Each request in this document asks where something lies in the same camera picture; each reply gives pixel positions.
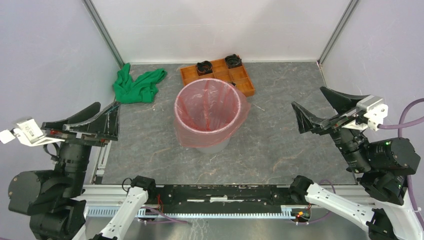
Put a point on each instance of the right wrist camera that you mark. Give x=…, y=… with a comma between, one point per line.
x=367, y=114

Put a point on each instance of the rolled black belt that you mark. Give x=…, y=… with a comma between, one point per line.
x=204, y=68
x=233, y=61

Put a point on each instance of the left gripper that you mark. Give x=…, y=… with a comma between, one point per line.
x=99, y=128

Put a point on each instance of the rolled black belt left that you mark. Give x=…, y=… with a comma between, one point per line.
x=204, y=68

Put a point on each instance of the rolled black belt right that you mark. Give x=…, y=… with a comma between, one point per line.
x=233, y=61

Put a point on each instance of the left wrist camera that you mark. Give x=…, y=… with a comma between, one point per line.
x=28, y=133

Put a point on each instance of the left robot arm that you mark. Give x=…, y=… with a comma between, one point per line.
x=50, y=197

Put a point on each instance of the green cloth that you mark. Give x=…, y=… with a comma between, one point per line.
x=143, y=89

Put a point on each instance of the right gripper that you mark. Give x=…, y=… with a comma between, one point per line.
x=305, y=120

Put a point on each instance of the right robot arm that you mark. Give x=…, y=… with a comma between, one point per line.
x=384, y=167

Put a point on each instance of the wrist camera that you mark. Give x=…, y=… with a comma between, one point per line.
x=367, y=114
x=28, y=133

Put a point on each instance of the grey trash bin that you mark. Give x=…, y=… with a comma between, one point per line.
x=214, y=148

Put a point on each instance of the orange compartment tray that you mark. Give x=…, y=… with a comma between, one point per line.
x=238, y=76

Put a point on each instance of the red plastic trash bag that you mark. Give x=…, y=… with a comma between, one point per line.
x=207, y=112

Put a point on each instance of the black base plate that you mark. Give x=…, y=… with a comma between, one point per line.
x=223, y=199

